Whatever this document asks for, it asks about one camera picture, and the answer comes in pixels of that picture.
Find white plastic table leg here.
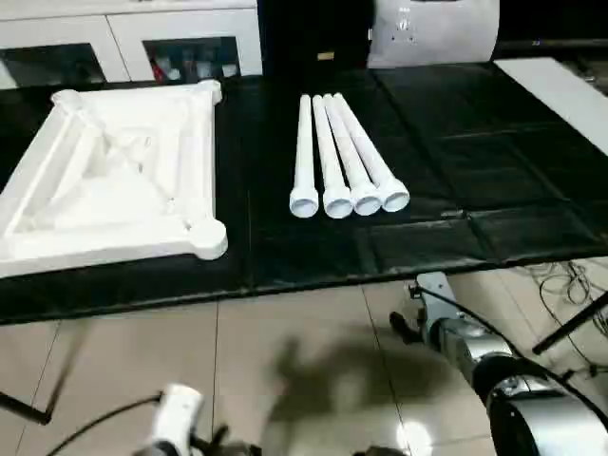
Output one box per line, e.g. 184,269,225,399
323,93,384,218
287,93,320,219
332,92,410,214
312,94,353,220

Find white plastic table top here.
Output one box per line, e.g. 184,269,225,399
0,79,229,280

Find black metal tube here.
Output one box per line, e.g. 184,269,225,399
531,292,608,356

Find black work mat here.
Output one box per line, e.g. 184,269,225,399
0,61,608,327

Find flat white board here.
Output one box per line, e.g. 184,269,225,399
492,56,608,158

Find grey printed cushion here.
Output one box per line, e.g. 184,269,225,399
368,0,504,70

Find black box with gold label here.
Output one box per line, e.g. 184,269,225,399
257,0,376,77

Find white cabinet with glass doors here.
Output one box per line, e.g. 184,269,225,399
0,0,264,89

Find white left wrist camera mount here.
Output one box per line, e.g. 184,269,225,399
150,382,206,450

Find thin loose floor cables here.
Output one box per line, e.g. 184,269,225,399
539,260,608,329

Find black metal frame leg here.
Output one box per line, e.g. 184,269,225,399
0,322,91,426

